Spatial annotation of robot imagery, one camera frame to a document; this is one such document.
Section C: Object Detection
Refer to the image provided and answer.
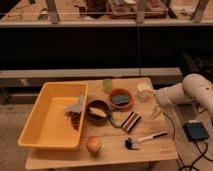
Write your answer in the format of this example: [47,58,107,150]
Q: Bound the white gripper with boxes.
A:
[144,87,173,119]

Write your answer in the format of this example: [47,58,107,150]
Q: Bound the green pepper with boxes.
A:
[109,111,120,129]

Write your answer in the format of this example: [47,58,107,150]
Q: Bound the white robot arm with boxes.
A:
[150,74,213,117]

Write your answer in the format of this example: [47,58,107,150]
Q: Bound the yellow plastic tray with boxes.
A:
[18,82,88,150]

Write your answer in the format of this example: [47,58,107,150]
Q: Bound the white cup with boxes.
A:
[137,83,151,101]

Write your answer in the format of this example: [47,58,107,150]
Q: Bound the terracotta orange bowl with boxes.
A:
[108,88,133,110]

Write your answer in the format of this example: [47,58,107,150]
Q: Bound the striped block toy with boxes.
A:
[121,112,141,133]

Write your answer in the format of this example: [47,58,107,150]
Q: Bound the wooden table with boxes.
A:
[26,78,177,170]

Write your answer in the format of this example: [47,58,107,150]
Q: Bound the blue sponge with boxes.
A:
[112,95,129,105]

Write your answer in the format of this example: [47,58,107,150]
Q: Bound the black white dish brush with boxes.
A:
[125,131,168,150]

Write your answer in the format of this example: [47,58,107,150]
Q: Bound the green cup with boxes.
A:
[103,79,113,93]

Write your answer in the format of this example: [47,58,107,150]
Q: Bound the black box on floor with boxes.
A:
[183,122,209,141]

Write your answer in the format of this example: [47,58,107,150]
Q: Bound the dark brown bowl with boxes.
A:
[86,100,109,122]

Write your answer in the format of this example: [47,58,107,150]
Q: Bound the yellow banana piece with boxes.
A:
[89,107,107,118]

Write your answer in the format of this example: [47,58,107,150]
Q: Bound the orange peach fruit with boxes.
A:
[86,136,101,153]

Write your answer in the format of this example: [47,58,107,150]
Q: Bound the dark grapes bunch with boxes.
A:
[66,112,81,130]

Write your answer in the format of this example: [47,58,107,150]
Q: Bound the black cable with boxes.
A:
[162,103,213,171]

